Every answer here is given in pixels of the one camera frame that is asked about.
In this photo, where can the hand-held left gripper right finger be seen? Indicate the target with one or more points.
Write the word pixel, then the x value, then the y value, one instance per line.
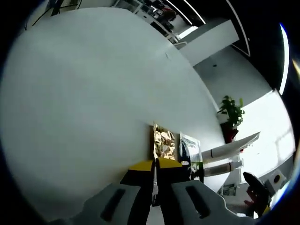
pixel 173 194

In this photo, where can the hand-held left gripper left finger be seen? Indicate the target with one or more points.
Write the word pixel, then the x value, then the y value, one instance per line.
pixel 138 194

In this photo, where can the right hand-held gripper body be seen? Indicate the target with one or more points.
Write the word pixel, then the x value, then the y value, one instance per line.
pixel 277 180

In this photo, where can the green black skincare packet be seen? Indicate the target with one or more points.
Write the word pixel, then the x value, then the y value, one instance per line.
pixel 189 150

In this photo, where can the small white skincare bottle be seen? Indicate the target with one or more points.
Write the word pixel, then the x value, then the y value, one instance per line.
pixel 218 169

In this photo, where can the gold foil skincare sachet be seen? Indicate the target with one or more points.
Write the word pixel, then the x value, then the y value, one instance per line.
pixel 164 143

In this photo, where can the white skincare tube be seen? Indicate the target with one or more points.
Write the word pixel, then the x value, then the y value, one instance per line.
pixel 225 151

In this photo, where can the person's right hand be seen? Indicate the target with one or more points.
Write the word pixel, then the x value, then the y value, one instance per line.
pixel 252 204

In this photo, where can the red bag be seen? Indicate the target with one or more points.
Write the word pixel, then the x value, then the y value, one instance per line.
pixel 229 134

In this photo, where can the green potted plant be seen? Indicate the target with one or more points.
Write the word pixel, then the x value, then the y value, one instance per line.
pixel 232 112

